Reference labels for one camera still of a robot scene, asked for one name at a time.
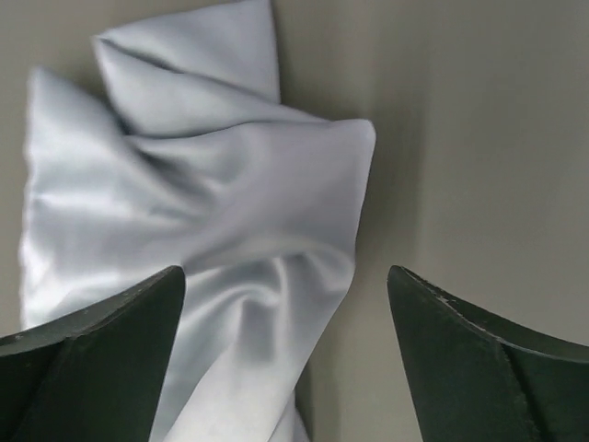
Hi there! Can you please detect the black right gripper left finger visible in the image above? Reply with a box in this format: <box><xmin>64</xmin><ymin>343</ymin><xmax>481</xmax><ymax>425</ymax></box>
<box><xmin>1</xmin><ymin>266</ymin><xmax>186</xmax><ymax>441</ymax></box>

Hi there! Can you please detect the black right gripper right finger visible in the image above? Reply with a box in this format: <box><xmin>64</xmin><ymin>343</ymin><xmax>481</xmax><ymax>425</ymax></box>
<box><xmin>387</xmin><ymin>266</ymin><xmax>588</xmax><ymax>442</ymax></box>

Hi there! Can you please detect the grey fabric pillowcase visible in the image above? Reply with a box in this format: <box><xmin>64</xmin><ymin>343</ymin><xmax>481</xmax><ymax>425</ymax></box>
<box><xmin>19</xmin><ymin>1</ymin><xmax>375</xmax><ymax>441</ymax></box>

